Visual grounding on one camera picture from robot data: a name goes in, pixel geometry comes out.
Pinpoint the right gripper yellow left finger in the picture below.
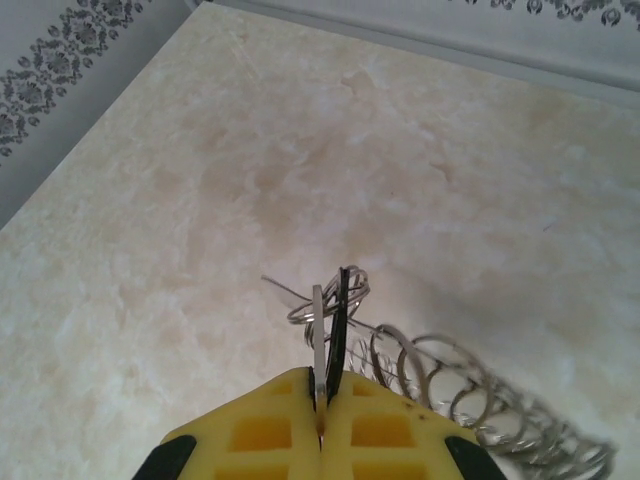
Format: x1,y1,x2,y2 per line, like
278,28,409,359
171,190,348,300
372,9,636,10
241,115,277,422
139,366,322,480

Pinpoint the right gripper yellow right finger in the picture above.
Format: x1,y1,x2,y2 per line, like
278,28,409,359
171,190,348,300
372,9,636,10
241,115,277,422
320,370,502,480

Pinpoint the metal plate with key rings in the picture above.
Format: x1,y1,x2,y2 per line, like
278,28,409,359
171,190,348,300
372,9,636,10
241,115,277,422
349,322,617,472

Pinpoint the silver key with black fob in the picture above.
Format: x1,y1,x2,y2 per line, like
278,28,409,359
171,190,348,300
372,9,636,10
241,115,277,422
261,264,374,431

